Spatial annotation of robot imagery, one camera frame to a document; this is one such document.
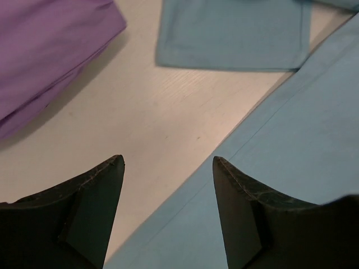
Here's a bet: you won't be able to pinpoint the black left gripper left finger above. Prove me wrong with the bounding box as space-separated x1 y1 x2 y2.
1 155 125 268

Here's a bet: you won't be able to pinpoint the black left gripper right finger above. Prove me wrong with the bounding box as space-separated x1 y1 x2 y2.
213 156 358 268

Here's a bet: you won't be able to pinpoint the light blue trousers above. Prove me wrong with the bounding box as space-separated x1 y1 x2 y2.
105 1 358 268

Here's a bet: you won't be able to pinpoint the folded purple trousers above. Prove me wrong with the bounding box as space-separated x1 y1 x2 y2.
1 1 126 138

